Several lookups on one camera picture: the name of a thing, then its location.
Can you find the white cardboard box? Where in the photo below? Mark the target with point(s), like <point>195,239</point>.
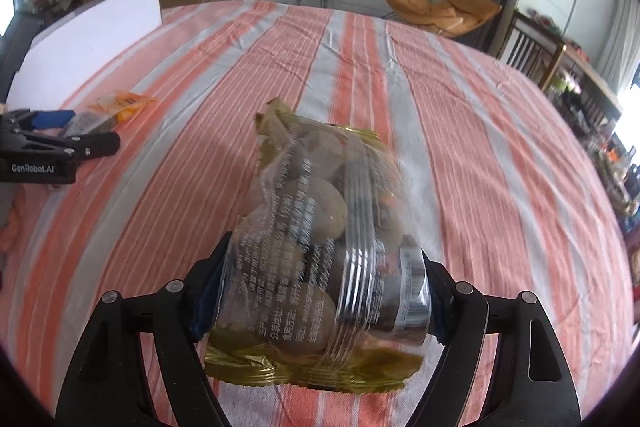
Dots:
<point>85,37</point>

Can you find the wooden side table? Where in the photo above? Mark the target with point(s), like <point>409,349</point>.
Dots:
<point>525,49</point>
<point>585,72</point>

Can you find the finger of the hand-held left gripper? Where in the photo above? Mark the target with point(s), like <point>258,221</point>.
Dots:
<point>95,146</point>
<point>50,119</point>

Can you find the orange lounge chair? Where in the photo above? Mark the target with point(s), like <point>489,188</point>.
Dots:
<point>430,9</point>

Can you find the row of bottles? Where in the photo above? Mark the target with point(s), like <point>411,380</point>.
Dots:
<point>617,172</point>

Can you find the small orange snack packet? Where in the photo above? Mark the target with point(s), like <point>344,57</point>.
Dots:
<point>122,103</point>

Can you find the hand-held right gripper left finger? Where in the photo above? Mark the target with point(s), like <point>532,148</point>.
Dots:
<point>202,307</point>

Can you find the gold-edged clear chestnut bag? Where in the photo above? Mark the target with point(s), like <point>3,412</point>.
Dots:
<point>310,232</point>

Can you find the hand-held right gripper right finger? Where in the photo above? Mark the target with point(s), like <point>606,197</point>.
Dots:
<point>440,307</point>

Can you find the white curtain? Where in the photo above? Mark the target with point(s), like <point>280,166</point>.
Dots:
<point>620,37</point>

